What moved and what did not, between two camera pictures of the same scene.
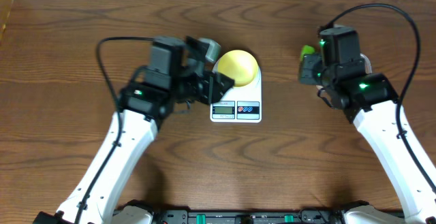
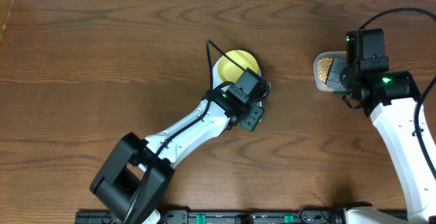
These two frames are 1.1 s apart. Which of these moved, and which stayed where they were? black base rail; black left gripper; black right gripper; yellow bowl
Moved: black right gripper; black left gripper
Stayed: black base rail; yellow bowl
